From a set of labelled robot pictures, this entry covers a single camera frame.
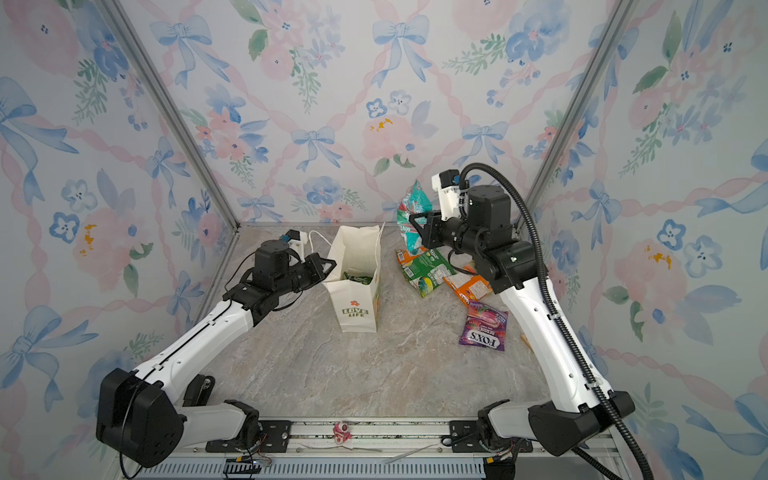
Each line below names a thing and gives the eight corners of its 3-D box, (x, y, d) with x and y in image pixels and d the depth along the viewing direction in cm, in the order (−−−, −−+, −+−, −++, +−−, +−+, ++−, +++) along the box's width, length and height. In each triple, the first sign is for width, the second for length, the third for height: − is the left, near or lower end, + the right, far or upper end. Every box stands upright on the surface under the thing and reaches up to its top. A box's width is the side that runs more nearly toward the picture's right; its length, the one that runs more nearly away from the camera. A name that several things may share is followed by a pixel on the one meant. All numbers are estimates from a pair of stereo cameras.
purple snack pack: (459, 342, 92) (461, 337, 89) (467, 304, 100) (470, 299, 97) (500, 356, 89) (504, 351, 86) (505, 316, 98) (509, 310, 95)
